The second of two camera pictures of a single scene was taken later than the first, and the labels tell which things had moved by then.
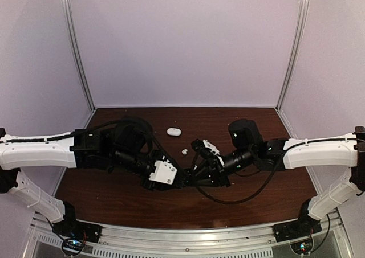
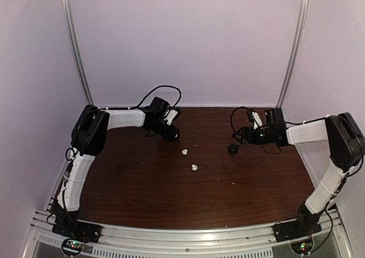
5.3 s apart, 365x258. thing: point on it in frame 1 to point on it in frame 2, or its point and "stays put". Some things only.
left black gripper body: [150, 187] to [168, 135]
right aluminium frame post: [304, 7] stays put
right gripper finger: [198, 175] to [240, 130]
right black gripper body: [220, 173] to [259, 139]
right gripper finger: [208, 182] to [240, 139]
